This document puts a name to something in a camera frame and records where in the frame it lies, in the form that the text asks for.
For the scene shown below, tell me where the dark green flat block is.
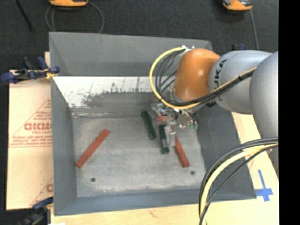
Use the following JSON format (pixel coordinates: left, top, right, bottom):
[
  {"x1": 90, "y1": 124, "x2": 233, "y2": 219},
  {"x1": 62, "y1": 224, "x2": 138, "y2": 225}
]
[
  {"x1": 140, "y1": 111, "x2": 157, "y2": 141},
  {"x1": 158, "y1": 124, "x2": 170, "y2": 155}
]

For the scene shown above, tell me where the red-brown flat block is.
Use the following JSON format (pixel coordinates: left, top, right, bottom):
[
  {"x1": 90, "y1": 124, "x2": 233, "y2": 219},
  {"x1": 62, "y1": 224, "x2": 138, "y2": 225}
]
[
  {"x1": 75, "y1": 128, "x2": 111, "y2": 169},
  {"x1": 156, "y1": 115, "x2": 191, "y2": 169}
]

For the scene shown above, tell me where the grey metal bin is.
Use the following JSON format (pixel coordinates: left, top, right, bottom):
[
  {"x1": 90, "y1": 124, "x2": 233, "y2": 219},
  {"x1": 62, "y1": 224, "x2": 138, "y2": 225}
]
[{"x1": 48, "y1": 31, "x2": 256, "y2": 216}]

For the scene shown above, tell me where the brown cardboard board red print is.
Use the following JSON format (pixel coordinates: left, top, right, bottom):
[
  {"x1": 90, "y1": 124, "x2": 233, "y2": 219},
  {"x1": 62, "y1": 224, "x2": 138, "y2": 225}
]
[{"x1": 6, "y1": 79, "x2": 54, "y2": 210}]

